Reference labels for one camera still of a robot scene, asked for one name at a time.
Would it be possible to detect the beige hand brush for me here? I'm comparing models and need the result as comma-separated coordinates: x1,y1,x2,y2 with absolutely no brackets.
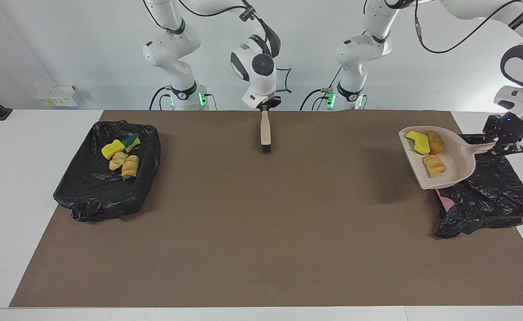
260,109,272,154

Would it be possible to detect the beige plastic dustpan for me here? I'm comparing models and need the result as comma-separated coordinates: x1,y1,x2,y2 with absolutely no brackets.
398,126,496,190

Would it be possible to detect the small brown bread roll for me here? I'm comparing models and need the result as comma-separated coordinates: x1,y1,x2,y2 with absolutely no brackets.
427,131,444,154

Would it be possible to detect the notched yellow sponge piece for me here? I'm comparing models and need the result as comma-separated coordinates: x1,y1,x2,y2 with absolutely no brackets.
405,130,430,155

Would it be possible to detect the yellow green sponge piece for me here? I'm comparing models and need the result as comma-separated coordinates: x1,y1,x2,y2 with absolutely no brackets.
123,134,141,153

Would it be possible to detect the large striped croissant piece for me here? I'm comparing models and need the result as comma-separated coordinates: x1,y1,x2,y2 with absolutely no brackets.
121,155,141,179

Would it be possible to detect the small striped croissant piece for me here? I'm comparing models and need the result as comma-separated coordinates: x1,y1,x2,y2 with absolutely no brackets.
109,152,128,171

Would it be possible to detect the yellow sponge wedge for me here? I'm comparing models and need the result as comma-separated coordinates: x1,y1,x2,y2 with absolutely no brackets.
101,139,126,160

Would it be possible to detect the black bag lined pink bin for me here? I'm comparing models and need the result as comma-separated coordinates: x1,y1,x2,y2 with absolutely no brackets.
435,134,523,239

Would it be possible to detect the brown table mat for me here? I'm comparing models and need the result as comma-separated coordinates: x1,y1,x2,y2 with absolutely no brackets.
10,110,523,307

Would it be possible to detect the black base cable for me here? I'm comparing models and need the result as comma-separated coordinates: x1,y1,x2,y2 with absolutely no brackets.
299,67,347,111
149,86,173,111

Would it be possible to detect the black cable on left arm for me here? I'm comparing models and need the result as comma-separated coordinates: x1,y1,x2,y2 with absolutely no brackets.
415,0,523,54

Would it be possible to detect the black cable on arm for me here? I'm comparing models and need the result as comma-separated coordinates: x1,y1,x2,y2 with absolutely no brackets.
177,0,293,94
415,0,523,54

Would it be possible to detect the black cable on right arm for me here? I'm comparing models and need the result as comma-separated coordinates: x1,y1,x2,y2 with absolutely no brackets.
177,0,293,94

